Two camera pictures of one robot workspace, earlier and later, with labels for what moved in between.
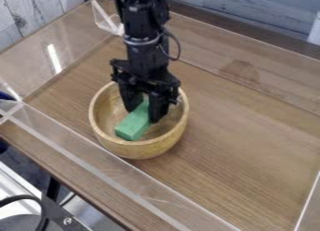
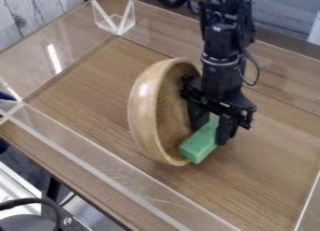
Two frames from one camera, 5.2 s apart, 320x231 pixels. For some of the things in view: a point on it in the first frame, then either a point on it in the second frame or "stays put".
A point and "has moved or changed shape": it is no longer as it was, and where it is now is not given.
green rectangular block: x=138 y=122 to x=202 y=142
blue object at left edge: x=4 y=95 stays put
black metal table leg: x=52 y=190 stays put
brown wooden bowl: x=107 y=113 has moved or changed shape
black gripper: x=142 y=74 to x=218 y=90
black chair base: x=55 y=219 stays put
